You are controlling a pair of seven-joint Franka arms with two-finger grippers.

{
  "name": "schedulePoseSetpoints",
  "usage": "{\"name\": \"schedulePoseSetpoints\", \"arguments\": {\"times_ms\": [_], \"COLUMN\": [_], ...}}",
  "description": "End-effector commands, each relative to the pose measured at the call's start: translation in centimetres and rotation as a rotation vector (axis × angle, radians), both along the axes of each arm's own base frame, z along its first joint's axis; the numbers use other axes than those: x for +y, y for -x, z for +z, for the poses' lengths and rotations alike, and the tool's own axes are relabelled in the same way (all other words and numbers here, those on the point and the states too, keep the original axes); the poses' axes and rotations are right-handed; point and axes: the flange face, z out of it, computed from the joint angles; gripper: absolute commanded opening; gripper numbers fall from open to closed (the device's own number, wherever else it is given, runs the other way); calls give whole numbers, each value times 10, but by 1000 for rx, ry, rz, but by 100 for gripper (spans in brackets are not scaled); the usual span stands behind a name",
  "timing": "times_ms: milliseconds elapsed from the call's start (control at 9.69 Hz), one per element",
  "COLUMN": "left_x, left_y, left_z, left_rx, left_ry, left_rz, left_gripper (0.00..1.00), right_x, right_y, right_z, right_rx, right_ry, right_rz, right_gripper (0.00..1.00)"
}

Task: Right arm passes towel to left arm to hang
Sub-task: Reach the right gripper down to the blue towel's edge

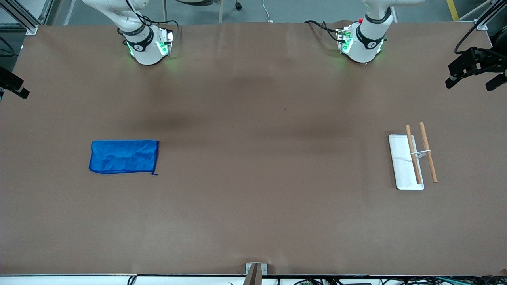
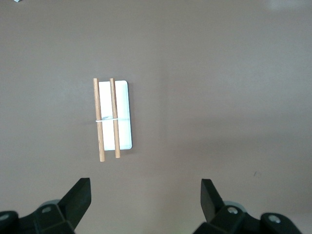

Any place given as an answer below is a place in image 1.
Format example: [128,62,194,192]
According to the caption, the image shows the blue microfibre towel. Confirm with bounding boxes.
[89,140,160,176]

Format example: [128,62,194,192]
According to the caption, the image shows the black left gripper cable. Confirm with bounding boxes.
[454,22,488,55]

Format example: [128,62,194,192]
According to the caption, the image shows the aluminium frame profile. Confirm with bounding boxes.
[0,0,55,35]
[459,0,507,31]

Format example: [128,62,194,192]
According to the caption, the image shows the black left arm base cable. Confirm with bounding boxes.
[304,20,342,42]

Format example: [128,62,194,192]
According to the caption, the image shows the black arm base cable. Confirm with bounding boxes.
[142,15,181,40]
[304,20,342,42]

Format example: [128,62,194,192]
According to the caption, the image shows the black right arm base cable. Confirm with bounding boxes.
[142,15,181,40]

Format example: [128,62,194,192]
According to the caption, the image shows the black cable bundle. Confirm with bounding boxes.
[277,276,507,285]

